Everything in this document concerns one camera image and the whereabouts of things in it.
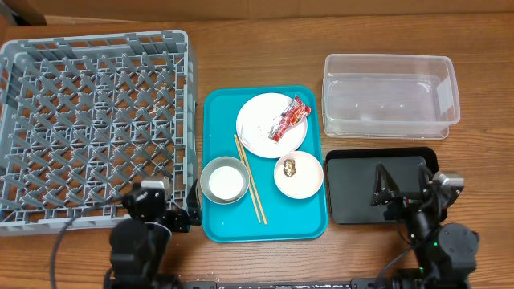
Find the large white round plate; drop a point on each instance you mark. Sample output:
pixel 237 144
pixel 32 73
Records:
pixel 254 123

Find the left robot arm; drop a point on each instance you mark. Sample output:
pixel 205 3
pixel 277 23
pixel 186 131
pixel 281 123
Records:
pixel 139 243

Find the grey shallow bowl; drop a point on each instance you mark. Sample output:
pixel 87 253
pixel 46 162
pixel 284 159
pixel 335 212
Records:
pixel 212 166

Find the clear plastic waste bin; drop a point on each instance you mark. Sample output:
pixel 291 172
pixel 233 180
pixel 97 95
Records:
pixel 389 96

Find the brown food scrap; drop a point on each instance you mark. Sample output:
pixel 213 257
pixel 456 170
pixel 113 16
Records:
pixel 289 167

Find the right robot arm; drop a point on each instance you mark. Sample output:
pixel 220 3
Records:
pixel 439 255

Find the wooden chopstick right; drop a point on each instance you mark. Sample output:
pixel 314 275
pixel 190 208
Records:
pixel 253 189

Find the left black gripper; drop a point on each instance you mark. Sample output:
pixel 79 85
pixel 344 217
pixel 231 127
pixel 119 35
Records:
pixel 181 217

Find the red snack wrapper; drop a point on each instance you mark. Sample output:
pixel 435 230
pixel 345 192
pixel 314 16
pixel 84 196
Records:
pixel 294 113

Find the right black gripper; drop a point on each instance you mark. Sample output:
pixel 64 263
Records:
pixel 387 193

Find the teal plastic serving tray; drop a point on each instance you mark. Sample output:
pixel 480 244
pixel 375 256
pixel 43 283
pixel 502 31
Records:
pixel 287 218

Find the small pink bowl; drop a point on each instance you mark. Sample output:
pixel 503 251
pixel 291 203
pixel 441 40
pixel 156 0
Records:
pixel 307 180

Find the grey plastic dish rack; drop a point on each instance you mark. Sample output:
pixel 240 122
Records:
pixel 84 118

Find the white paper cup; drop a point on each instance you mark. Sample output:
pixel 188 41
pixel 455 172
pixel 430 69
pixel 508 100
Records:
pixel 226 183

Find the black rectangular tray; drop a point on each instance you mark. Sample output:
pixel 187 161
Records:
pixel 351 176

